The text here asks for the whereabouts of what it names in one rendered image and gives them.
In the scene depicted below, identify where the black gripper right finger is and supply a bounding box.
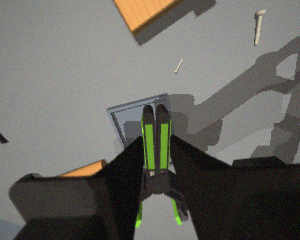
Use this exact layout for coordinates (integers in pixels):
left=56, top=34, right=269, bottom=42
left=170, top=135, right=300, bottom=240

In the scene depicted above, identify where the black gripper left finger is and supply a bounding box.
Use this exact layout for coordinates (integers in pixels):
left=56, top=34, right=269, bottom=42
left=8, top=136, right=144, bottom=240

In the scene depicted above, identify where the light wooden board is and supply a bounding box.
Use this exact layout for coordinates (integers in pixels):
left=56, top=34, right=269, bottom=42
left=113, top=0, right=184, bottom=36

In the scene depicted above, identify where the mallet with wooden handle and black head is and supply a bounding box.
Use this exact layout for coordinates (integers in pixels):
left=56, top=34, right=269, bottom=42
left=15, top=160, right=107, bottom=183

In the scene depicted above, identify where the black and green spring clamp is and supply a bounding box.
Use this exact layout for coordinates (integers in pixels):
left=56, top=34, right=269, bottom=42
left=135, top=104, right=189, bottom=228

